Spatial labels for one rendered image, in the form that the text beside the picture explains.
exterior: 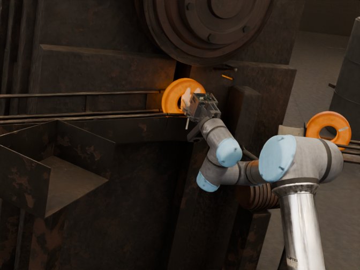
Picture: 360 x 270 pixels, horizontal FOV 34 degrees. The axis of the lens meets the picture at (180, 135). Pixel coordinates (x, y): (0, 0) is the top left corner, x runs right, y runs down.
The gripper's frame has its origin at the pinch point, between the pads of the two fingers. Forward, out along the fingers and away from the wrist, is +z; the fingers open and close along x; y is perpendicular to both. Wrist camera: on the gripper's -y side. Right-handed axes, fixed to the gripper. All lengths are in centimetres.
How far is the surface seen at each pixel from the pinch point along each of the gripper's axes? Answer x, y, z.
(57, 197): 51, -7, -40
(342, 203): -143, -87, 31
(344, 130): -53, 3, -21
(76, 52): 37.7, 8.8, 8.0
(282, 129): -35.7, -4.7, -11.3
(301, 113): -225, -125, 174
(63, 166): 46, -10, -24
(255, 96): -24.3, 4.1, -4.2
